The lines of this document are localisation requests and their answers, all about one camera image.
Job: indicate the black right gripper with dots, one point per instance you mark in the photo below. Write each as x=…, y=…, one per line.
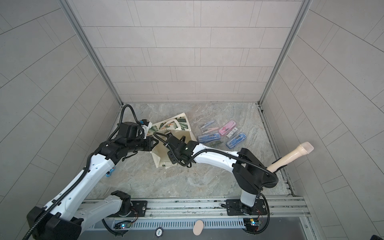
x=172, y=152

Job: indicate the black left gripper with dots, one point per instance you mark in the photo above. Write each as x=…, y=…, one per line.
x=150, y=145

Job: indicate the blue plastic case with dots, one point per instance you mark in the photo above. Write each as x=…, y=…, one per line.
x=236, y=140
x=209, y=138

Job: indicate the floral canvas tote bag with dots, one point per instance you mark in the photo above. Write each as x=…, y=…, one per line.
x=173, y=135

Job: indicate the clear case green label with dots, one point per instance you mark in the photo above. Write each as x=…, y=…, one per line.
x=215, y=144

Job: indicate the clear case pink compass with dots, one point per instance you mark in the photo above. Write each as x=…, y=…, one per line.
x=210, y=130

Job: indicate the clear case lilac compass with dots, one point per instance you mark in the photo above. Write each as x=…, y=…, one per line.
x=207, y=124

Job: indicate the pink compass set case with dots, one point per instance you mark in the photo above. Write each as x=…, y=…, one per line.
x=227, y=128

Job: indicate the clear plastic stationery box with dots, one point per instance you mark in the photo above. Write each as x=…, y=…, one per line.
x=232, y=132

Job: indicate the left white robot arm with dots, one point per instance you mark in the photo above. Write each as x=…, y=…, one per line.
x=61, y=219

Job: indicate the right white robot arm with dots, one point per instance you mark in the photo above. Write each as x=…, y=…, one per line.
x=251, y=175

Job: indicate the small blue white toy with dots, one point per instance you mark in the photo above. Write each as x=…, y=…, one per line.
x=109, y=173

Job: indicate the beige oval button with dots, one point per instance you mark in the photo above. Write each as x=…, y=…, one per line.
x=198, y=227

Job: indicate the round black knob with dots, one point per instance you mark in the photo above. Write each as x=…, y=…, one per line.
x=159, y=232

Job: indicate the left green circuit board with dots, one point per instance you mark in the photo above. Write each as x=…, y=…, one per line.
x=123, y=225

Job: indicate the green circuit board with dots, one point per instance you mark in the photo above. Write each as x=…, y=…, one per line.
x=252, y=225
x=123, y=225

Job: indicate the right green circuit board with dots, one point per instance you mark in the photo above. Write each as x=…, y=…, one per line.
x=252, y=225

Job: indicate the beige microphone on stand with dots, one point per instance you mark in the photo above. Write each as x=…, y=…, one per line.
x=302, y=150

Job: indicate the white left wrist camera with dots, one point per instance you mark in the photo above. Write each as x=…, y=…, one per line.
x=146, y=125

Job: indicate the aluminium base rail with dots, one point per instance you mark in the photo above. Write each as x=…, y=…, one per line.
x=216, y=213

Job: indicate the aluminium corner frame post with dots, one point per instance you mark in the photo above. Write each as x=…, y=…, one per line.
x=287, y=45

